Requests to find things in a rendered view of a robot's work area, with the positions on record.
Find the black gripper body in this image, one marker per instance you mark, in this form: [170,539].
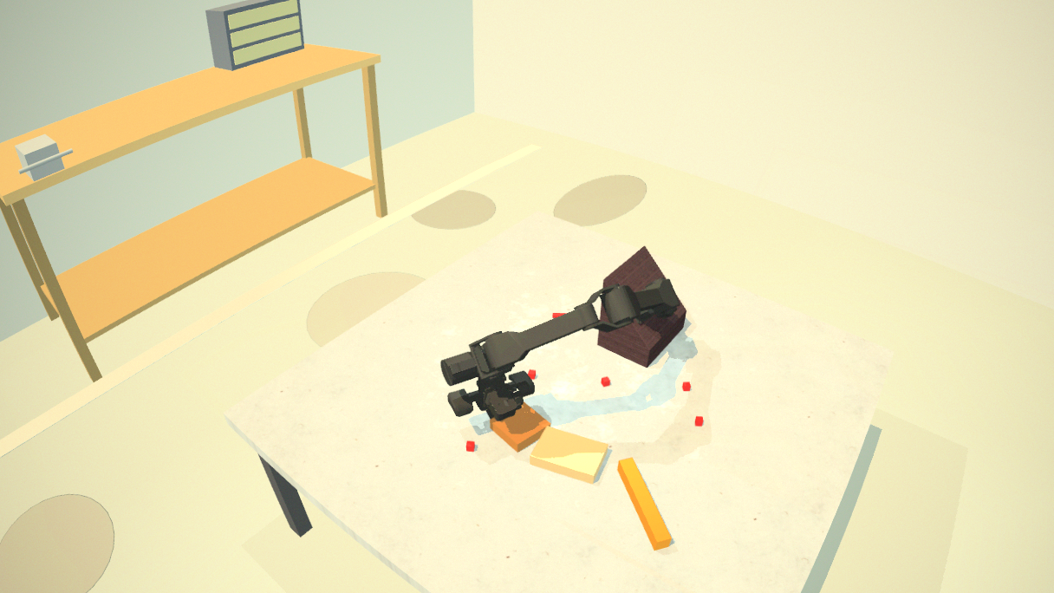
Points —
[461,401]

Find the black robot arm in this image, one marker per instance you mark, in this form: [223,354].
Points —
[501,351]

